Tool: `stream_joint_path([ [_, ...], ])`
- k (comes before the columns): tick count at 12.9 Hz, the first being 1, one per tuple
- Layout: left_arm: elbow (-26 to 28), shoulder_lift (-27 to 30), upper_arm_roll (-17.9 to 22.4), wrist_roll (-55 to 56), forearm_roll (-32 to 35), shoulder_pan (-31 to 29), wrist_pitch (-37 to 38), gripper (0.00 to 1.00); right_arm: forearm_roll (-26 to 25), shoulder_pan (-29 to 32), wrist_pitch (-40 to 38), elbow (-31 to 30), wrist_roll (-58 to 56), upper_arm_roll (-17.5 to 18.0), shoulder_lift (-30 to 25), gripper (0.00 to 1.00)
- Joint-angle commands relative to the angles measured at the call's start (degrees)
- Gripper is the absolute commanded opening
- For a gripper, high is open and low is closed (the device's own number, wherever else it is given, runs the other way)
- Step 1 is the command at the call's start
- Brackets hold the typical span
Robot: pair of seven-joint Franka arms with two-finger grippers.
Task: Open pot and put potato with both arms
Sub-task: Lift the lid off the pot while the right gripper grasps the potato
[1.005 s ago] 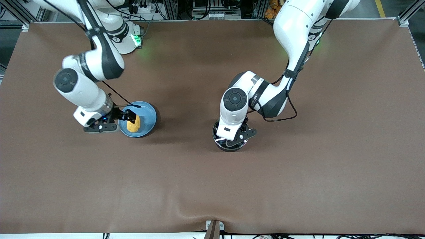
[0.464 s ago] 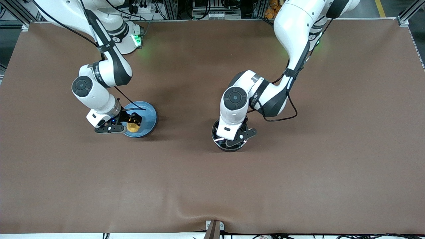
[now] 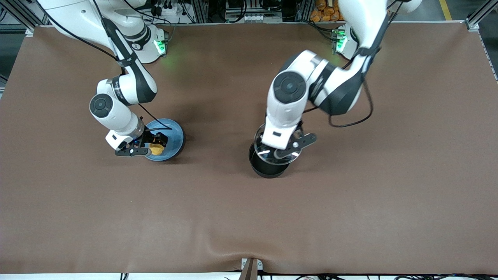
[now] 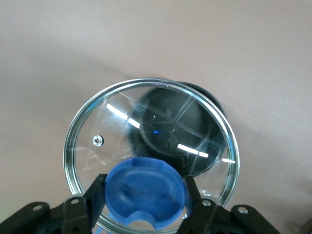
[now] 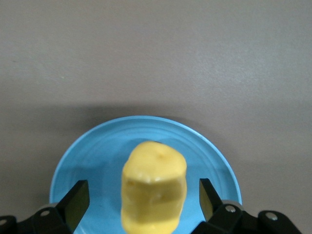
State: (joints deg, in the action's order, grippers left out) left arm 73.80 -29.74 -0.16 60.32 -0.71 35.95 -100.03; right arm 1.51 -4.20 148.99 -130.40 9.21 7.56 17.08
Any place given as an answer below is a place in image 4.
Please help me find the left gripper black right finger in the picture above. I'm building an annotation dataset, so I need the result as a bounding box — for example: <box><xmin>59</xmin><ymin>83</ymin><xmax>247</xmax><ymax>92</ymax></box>
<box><xmin>177</xmin><ymin>176</ymin><xmax>280</xmax><ymax>234</ymax></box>

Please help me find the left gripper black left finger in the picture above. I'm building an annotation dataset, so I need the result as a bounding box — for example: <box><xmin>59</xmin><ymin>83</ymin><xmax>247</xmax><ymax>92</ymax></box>
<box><xmin>0</xmin><ymin>173</ymin><xmax>108</xmax><ymax>234</ymax></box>

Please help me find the glass lid with blue knob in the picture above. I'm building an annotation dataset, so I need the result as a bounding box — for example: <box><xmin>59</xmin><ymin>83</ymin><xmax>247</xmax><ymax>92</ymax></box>
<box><xmin>62</xmin><ymin>78</ymin><xmax>241</xmax><ymax>234</ymax></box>

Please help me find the black cooking pot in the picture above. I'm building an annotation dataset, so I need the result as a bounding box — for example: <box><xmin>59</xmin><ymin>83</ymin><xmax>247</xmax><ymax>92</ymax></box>
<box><xmin>128</xmin><ymin>81</ymin><xmax>226</xmax><ymax>177</ymax></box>

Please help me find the brown table cover cloth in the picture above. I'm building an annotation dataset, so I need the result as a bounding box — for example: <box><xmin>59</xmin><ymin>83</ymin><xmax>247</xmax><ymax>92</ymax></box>
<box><xmin>0</xmin><ymin>0</ymin><xmax>312</xmax><ymax>234</ymax></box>

